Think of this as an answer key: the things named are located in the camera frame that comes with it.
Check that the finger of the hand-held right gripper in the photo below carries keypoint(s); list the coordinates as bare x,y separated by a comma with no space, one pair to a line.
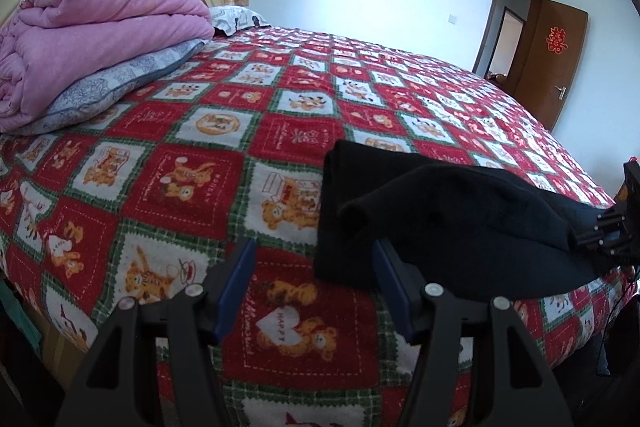
607,232

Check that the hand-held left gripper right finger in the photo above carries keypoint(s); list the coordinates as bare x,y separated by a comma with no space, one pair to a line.
395,292

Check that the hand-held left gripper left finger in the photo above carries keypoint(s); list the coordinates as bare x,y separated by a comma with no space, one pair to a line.
235,292

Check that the black rhinestone sweater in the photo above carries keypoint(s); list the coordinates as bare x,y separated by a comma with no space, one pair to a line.
450,217

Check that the red printed bedsheet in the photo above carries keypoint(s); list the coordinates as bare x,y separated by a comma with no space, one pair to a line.
200,187

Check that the brown wooden door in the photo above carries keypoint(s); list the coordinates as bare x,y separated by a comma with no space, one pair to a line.
540,77

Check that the red paper door decoration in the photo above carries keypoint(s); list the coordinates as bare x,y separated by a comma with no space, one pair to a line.
555,39

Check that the grey patterned pillow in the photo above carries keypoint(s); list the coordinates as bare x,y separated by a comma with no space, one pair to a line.
115,82

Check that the white patterned pillow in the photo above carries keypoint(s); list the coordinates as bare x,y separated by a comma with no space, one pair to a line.
235,19

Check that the pink folded blanket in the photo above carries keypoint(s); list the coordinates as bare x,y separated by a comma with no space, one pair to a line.
90,37

